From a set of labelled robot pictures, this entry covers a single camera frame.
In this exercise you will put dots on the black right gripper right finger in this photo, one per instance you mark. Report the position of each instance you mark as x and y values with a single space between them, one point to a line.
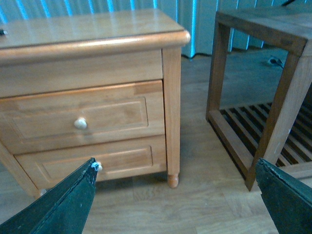
288 200

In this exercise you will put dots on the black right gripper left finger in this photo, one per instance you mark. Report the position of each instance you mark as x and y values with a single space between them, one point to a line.
61 210

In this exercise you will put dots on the wooden drawer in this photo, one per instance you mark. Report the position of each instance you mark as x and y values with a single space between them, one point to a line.
118 159
81 117

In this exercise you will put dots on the white charger with black cable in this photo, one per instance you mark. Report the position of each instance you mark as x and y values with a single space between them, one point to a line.
3 32

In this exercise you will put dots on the light wooden nightstand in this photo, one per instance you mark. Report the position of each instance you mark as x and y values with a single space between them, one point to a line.
43 56

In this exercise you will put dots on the light blue pleated curtain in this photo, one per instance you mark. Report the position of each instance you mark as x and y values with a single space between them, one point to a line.
197 16

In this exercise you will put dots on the floor outlet with black cable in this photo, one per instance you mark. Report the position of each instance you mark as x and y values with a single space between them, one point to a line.
274 61

